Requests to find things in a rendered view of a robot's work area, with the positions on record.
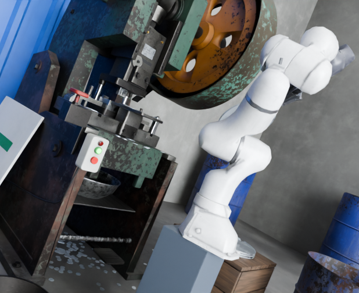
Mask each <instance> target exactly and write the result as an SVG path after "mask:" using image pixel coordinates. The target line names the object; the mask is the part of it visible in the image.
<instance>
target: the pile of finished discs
mask: <svg viewBox="0 0 359 293"><path fill-rule="evenodd" d="M236 251H239V252H240V255H239V257H241V258H246V259H253V258H254V257H255V254H256V251H255V249H254V248H253V247H252V246H251V245H249V244H248V243H247V242H245V241H244V242H243V241H241V240H240V238H238V241H237V245H236ZM248 257H249V258H248Z"/></svg>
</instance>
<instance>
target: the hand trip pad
mask: <svg viewBox="0 0 359 293"><path fill-rule="evenodd" d="M69 91H71V92H73V93H75V94H77V95H76V97H75V99H74V101H75V102H78V101H79V98H80V96H82V97H85V98H89V95H88V94H87V93H84V92H82V91H80V90H77V89H75V88H72V87H71V88H70V89H69Z"/></svg>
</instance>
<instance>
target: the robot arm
mask: <svg viewBox="0 0 359 293"><path fill-rule="evenodd" d="M354 59H355V54H354V52H353V51H352V50H351V48H350V47H349V46H348V45H347V44H344V45H342V46H340V47H339V45H338V41H337V39H336V36H335V35H334V33H333V32H332V31H330V30H328V29H327V28H325V27H312V28H311V29H309V30H307V31H306V32H305V33H304V34H303V36H302V37H301V39H300V44H298V43H296V42H294V41H292V40H290V39H289V37H286V36H284V35H280V34H278V35H275V36H273V37H271V38H270V39H269V40H268V41H267V42H266V43H265V44H264V46H263V48H262V50H261V55H260V64H261V67H260V70H261V71H262V73H261V74H260V75H259V76H258V77H257V78H256V79H255V81H254V82H253V84H252V85H251V86H250V88H249V89H248V91H247V93H246V95H245V97H244V98H243V100H242V102H241V103H240V105H239V106H238V108H237V109H236V111H234V113H233V114H231V115H230V116H229V117H227V118H226V119H223V120H220V121H217V122H211V123H208V124H206V125H205V126H204V127H203V128H202V129H201V131H200V133H199V145H200V147H201V148H202V149H204V150H205V151H206V152H208V153H209V154H211V155H213V156H215V157H217V158H220V159H222V160H225V161H227V162H229V165H228V166H227V167H226V168H224V169H217V170H211V171H209V172H208V173H207V174H206V175H205V178H204V180H203V183H202V186H201V188H200V191H199V192H197V194H196V196H195V198H194V200H193V203H192V207H191V209H190V211H189V213H188V215H187V217H186V219H185V220H184V221H183V222H182V224H181V225H180V226H179V227H178V228H179V231H180V233H181V234H182V237H184V238H186V239H187V240H189V241H191V242H193V243H194V244H196V245H198V246H201V247H202V248H204V249H206V250H208V251H209V252H211V253H213V254H215V255H217V256H219V257H221V258H222V259H227V260H235V259H239V255H240V252H239V251H236V245H237V241H238V235H237V234H236V232H235V230H234V228H233V226H232V224H231V222H230V220H229V216H230V214H231V210H230V208H229V206H228V204H229V202H230V200H231V198H232V195H233V193H234V191H235V189H236V187H237V186H238V185H239V183H240V182H241V181H242V180H243V179H244V178H246V177H247V176H249V175H251V174H253V173H255V172H258V171H262V170H264V169H265V168H266V166H267V165H268V164H269V162H270V160H271V150H270V147H269V146H268V145H266V144H265V143H263V142H262V141H260V140H259V139H256V138H254V137H251V136H249V135H252V134H258V133H261V132H263V131H264V130H265V129H267V127H268V126H269V124H270V123H271V121H272V120H273V118H274V117H275V115H276V114H277V113H278V110H279V108H280V107H281V106H285V105H288V104H290V103H292V102H295V101H299V100H302V97H301V95H302V94H303V92H306V93H308V94H310V95H312V94H315V93H317V92H318V91H320V90H322V89H323V88H325V87H326V85H327V84H328V83H329V80H330V77H332V76H334V75H336V74H338V73H339V72H341V71H342V70H343V69H344V68H345V67H346V66H348V65H349V64H350V63H351V62H352V61H353V60H354ZM296 94H298V95H296ZM294 95H296V96H294ZM292 96H293V97H292Z"/></svg>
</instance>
